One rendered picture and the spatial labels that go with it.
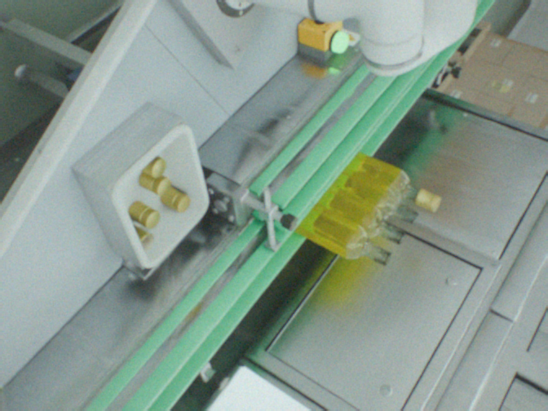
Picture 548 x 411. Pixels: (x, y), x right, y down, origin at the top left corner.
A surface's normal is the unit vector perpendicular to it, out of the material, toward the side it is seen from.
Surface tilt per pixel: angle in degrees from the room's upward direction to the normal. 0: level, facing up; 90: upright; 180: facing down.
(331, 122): 90
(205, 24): 4
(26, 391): 90
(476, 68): 99
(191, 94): 0
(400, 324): 91
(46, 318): 0
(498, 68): 93
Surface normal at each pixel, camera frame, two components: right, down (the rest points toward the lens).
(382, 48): -0.37, 0.82
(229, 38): 0.84, 0.36
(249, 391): -0.07, -0.62
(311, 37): -0.58, 0.66
